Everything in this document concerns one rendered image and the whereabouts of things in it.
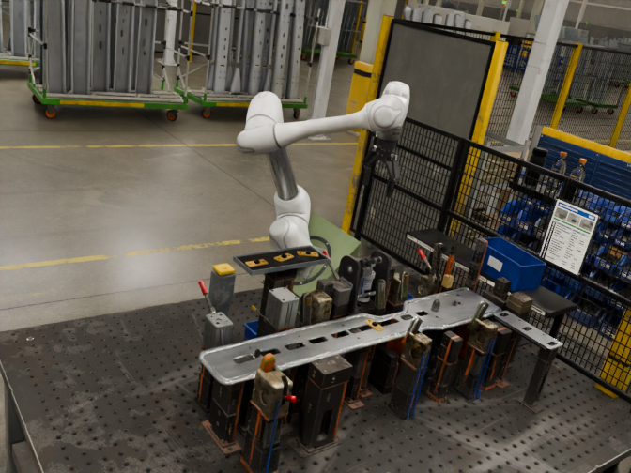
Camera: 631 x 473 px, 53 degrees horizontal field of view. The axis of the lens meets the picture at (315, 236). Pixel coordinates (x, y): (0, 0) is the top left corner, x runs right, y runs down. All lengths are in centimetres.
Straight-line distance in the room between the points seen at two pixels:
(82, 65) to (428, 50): 515
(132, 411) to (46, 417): 28
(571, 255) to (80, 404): 213
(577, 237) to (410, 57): 256
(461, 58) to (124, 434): 351
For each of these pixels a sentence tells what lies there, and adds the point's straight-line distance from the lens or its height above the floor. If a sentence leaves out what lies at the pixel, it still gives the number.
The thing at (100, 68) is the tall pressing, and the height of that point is 60.
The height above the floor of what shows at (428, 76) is 164.
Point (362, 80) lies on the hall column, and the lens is 1012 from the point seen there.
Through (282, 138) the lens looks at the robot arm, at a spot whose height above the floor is 158.
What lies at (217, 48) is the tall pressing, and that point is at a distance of 1000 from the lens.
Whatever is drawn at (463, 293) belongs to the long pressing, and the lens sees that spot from 290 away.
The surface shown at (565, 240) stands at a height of 128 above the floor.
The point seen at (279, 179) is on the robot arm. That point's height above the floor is 131.
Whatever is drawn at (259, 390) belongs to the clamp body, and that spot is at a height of 100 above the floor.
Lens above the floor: 218
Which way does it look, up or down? 22 degrees down
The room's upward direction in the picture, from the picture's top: 10 degrees clockwise
